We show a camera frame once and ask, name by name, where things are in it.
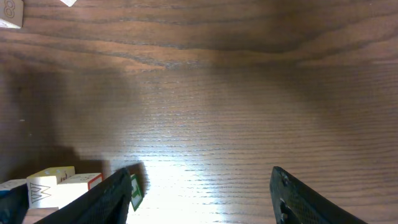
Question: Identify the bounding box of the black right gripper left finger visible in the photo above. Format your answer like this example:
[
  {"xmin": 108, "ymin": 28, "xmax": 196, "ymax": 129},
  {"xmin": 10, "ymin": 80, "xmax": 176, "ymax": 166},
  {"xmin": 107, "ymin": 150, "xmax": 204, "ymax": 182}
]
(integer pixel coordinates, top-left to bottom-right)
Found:
[{"xmin": 38, "ymin": 168, "xmax": 132, "ymax": 224}]

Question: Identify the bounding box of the green-edged wooden block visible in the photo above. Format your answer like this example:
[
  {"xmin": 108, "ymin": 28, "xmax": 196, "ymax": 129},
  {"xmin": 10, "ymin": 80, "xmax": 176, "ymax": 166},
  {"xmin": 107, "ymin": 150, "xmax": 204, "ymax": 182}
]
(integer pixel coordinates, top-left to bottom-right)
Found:
[{"xmin": 26, "ymin": 166, "xmax": 75, "ymax": 208}]

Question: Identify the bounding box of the plain wooden block top right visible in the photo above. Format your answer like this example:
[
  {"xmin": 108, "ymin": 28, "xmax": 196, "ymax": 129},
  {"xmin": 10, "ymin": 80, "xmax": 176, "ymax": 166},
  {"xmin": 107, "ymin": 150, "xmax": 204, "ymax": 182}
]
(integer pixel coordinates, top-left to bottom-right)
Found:
[{"xmin": 61, "ymin": 0, "xmax": 77, "ymax": 7}]

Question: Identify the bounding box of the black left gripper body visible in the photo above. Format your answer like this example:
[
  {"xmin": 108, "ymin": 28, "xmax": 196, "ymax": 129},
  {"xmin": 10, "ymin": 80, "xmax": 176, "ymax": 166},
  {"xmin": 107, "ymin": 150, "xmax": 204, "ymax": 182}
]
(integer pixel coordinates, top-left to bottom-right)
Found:
[{"xmin": 1, "ymin": 184, "xmax": 29, "ymax": 224}]

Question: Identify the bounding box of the green N wooden block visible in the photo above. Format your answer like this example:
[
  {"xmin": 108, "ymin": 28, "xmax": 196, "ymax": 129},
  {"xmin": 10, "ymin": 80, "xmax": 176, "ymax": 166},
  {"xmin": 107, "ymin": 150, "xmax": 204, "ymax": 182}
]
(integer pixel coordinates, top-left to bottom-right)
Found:
[{"xmin": 0, "ymin": 0, "xmax": 24, "ymax": 29}]

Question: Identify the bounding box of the plain wooden block placed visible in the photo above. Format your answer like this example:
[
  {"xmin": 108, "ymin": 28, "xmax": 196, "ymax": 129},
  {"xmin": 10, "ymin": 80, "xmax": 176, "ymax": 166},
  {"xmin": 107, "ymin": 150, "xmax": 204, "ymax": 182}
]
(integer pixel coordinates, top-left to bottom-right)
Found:
[{"xmin": 131, "ymin": 174, "xmax": 144, "ymax": 211}]

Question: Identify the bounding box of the yellow-edged wooden block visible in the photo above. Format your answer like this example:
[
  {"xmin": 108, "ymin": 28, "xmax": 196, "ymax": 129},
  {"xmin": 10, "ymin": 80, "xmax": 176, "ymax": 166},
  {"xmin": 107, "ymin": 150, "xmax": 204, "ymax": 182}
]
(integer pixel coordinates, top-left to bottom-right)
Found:
[{"xmin": 56, "ymin": 173, "xmax": 103, "ymax": 208}]

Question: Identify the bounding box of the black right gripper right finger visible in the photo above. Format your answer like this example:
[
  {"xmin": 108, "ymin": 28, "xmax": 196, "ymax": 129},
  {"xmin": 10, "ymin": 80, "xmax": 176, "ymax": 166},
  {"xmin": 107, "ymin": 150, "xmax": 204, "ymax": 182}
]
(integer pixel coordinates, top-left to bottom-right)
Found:
[{"xmin": 269, "ymin": 166, "xmax": 367, "ymax": 224}]

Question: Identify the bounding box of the blue X wooden block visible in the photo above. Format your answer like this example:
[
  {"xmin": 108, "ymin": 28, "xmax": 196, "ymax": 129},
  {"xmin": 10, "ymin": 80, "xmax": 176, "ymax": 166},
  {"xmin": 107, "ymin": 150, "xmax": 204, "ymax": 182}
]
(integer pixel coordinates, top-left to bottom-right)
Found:
[{"xmin": 0, "ymin": 179, "xmax": 26, "ymax": 197}]

